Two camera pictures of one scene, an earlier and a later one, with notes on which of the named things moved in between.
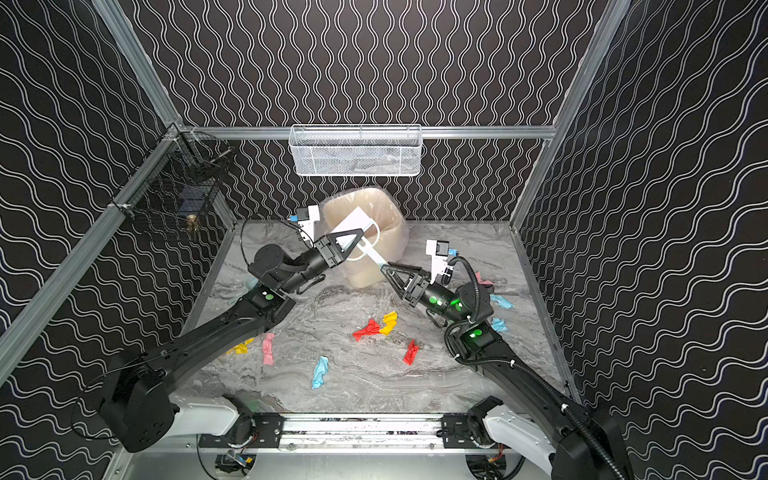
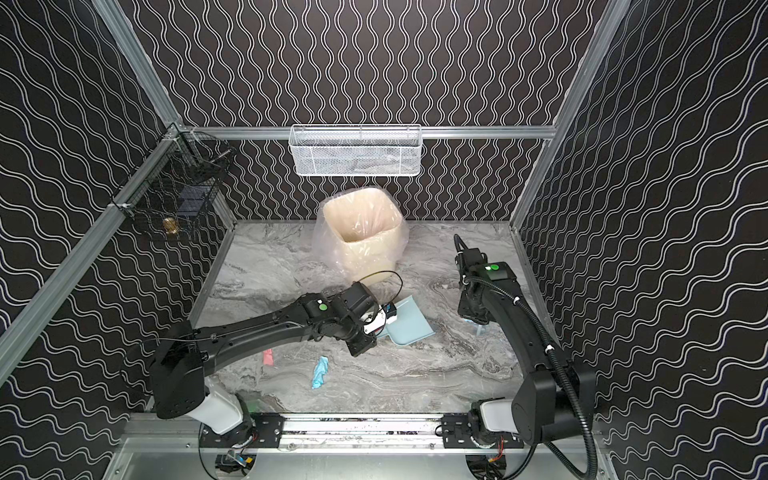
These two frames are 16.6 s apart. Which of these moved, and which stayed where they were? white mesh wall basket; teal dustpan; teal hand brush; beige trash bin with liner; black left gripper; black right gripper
Moved: teal hand brush; black right gripper; black left gripper; teal dustpan
Stayed: white mesh wall basket; beige trash bin with liner
